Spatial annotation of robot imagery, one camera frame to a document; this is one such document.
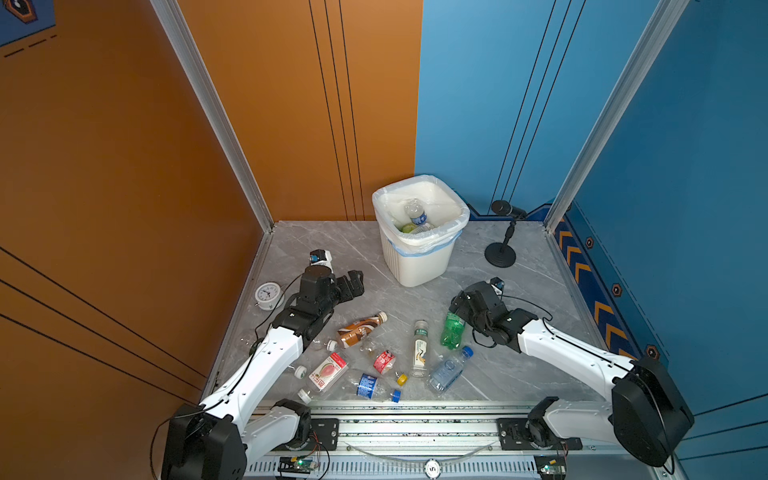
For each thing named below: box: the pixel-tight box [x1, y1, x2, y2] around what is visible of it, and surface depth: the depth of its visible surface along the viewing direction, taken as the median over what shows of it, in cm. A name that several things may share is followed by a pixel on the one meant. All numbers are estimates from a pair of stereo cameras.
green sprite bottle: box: [441, 311, 466, 350], surface depth 87 cm
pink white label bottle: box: [308, 352, 349, 392], surface depth 81 cm
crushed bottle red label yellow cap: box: [373, 350, 409, 387], surface depth 81 cm
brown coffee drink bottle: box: [338, 311, 388, 349], surface depth 89 cm
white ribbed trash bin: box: [372, 174, 470, 288], surface depth 95 cm
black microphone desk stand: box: [484, 200, 527, 268], surface depth 111 cm
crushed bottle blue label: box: [356, 373, 402, 403], surface depth 79 cm
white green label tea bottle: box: [412, 319, 429, 378], surface depth 84 cm
